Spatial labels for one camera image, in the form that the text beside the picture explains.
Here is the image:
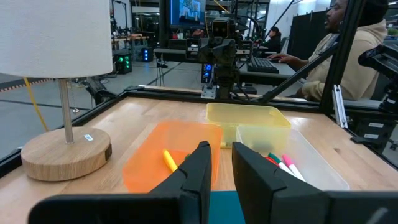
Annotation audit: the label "red cap mini marker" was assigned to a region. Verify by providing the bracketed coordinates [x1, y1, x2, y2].
[264, 155, 280, 167]

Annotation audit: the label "green cap mini marker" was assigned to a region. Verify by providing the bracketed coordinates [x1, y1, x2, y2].
[267, 152, 295, 177]

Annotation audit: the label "silver metal bracket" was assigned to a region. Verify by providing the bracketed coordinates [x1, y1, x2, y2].
[331, 83, 349, 129]

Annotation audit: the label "white shade wooden base lamp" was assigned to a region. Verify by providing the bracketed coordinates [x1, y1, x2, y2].
[0, 0, 113, 182]

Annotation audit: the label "black partition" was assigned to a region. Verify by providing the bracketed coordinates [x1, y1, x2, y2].
[286, 10, 331, 60]

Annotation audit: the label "blue plastic bin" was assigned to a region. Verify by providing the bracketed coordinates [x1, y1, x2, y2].
[207, 190, 247, 224]

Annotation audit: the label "computer tower blue lights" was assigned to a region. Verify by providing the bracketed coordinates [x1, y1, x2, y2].
[141, 47, 154, 62]

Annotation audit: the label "yellow plastic bin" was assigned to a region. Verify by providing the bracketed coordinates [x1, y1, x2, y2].
[205, 102, 292, 149]

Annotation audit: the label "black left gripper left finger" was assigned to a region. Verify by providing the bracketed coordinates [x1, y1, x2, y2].
[149, 141, 213, 224]

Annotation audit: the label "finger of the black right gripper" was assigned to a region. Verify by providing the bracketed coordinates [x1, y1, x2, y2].
[198, 39, 219, 65]
[218, 39, 237, 65]

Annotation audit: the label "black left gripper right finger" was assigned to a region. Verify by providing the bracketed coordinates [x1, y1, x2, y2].
[231, 141, 329, 224]

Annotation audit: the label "black box blue light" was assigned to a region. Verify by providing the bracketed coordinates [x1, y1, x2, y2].
[201, 63, 215, 84]

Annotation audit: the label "person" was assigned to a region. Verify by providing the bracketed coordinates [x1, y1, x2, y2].
[262, 26, 282, 54]
[267, 0, 389, 102]

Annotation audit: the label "monitor with blue screen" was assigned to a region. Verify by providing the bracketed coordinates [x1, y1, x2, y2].
[169, 0, 207, 29]

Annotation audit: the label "yellow slim highlighter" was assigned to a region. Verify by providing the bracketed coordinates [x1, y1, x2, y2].
[162, 148, 178, 173]

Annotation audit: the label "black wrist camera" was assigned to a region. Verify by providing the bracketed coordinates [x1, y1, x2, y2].
[211, 17, 236, 40]

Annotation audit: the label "black aluminium table frame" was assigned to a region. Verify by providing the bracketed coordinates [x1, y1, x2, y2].
[0, 0, 398, 178]

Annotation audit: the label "yellow hanging cable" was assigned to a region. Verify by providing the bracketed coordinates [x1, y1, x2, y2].
[23, 77, 50, 133]

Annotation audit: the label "black device with cable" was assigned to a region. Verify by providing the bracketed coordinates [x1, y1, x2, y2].
[350, 43, 398, 153]

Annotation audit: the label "computer tower green lights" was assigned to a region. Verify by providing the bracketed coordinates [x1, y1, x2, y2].
[112, 51, 133, 75]

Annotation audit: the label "clear plastic bin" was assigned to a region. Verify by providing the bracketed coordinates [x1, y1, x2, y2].
[235, 124, 351, 192]

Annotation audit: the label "person's hand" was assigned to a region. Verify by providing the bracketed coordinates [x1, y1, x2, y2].
[267, 52, 295, 63]

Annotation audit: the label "dark grey desk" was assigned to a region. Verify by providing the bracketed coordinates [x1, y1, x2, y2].
[153, 46, 298, 87]

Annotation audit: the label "black keyboard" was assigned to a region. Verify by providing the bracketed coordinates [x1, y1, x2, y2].
[247, 56, 280, 75]

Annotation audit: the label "orange plastic bin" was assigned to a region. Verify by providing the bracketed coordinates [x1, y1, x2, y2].
[122, 120, 223, 194]

